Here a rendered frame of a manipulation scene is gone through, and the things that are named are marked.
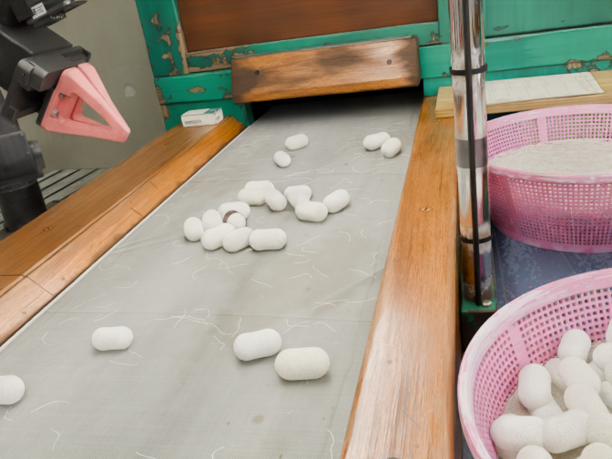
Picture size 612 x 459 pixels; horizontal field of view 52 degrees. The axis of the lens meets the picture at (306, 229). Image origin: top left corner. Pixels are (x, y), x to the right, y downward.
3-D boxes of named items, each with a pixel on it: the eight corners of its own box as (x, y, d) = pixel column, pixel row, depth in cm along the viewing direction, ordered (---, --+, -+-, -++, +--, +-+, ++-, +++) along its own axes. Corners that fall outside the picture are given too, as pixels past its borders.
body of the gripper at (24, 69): (96, 54, 65) (36, 14, 65) (35, 71, 56) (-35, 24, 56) (76, 106, 68) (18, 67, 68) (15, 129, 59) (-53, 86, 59)
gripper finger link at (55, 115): (162, 97, 65) (86, 46, 64) (128, 114, 58) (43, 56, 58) (137, 149, 68) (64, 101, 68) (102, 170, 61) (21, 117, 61)
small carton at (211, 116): (183, 127, 104) (180, 116, 103) (190, 122, 107) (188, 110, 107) (216, 124, 103) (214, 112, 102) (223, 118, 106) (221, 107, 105)
